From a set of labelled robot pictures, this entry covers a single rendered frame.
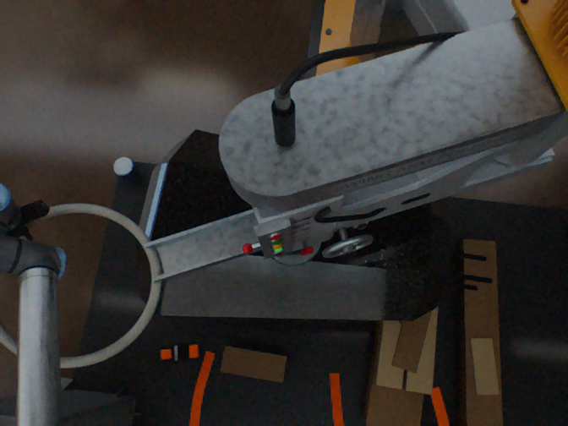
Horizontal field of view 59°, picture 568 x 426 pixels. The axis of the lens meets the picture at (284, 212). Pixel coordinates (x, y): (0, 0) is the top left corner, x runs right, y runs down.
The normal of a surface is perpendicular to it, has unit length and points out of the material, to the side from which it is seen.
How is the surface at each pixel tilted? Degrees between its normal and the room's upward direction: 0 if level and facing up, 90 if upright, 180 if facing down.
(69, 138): 0
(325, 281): 45
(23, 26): 0
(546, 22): 0
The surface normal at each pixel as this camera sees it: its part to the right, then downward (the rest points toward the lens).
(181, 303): -0.10, 0.49
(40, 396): 0.40, -0.72
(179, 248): -0.07, -0.25
